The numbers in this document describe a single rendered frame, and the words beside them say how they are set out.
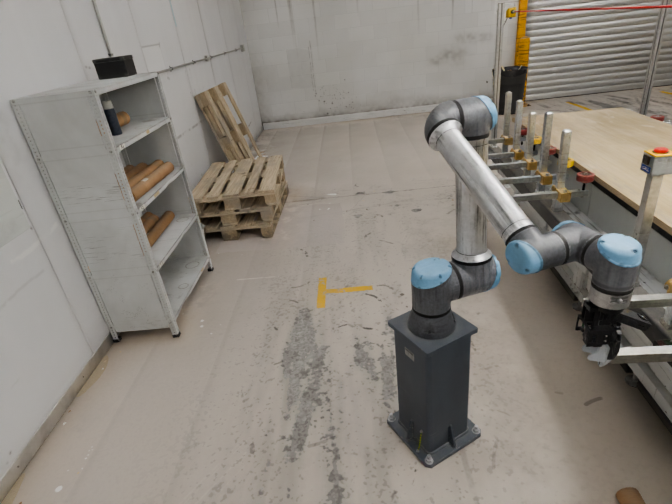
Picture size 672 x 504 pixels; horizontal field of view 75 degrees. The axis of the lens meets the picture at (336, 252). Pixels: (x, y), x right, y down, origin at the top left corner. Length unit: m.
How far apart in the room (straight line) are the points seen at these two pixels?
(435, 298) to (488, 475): 0.82
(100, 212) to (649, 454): 2.91
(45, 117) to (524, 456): 2.79
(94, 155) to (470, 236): 1.97
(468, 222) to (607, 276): 0.60
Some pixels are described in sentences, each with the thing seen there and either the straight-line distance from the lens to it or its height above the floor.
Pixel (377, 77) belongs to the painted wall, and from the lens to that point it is 8.74.
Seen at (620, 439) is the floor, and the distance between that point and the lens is 2.40.
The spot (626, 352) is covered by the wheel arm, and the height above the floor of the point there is 0.86.
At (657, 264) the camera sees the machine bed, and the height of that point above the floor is 0.68.
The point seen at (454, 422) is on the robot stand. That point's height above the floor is 0.13.
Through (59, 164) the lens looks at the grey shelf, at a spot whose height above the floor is 1.20.
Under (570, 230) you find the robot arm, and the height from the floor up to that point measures 1.19.
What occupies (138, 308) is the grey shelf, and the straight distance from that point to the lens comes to 3.09.
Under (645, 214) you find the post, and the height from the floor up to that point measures 1.00.
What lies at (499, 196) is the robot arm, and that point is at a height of 1.26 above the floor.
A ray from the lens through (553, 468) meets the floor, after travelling 2.21.
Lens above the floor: 1.72
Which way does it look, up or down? 28 degrees down
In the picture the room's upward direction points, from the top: 7 degrees counter-clockwise
